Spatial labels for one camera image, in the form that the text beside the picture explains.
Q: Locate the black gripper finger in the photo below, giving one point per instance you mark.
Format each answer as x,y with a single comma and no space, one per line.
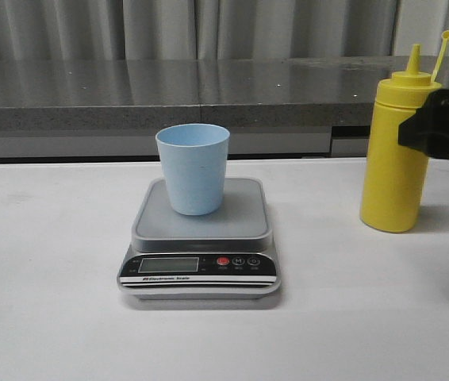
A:
427,131

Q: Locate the yellow squeeze bottle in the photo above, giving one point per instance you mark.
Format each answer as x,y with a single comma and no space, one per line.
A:
395,175

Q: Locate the light blue plastic cup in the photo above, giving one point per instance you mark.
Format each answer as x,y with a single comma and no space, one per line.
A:
193,158

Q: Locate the electronic kitchen scale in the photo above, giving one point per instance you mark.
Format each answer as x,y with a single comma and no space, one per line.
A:
223,260

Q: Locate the grey stone counter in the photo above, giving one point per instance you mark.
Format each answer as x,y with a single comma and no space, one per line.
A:
110,110

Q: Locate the grey curtain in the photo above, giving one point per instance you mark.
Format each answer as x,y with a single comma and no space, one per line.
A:
217,30

